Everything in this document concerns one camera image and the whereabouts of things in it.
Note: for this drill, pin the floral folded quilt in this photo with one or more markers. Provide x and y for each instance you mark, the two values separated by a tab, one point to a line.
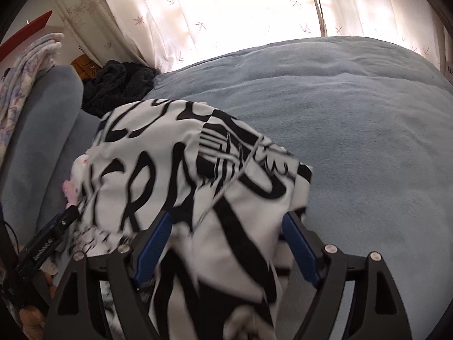
37	59

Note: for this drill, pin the black white graffiti jacket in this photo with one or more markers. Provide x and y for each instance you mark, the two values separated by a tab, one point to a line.
226	187

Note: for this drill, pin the red wall shelf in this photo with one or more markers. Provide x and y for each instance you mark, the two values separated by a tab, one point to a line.
23	34

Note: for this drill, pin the pink white plush toy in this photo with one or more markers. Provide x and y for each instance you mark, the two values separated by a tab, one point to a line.
72	184

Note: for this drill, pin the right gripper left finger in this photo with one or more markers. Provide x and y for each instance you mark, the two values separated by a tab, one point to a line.
77	311

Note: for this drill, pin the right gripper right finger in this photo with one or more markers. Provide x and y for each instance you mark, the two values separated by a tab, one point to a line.
376	310

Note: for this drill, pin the blue grey pillow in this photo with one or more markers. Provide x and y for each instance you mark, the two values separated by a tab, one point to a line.
52	131

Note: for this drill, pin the sheer floral curtain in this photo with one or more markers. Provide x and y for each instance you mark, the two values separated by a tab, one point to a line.
172	34

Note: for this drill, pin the black knitted garment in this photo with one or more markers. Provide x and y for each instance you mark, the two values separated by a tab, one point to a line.
116	84

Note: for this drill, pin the left hand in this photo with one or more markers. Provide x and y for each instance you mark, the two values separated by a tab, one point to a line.
33	322

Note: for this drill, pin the blue bed blanket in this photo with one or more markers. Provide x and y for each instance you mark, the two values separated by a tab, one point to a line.
374	121

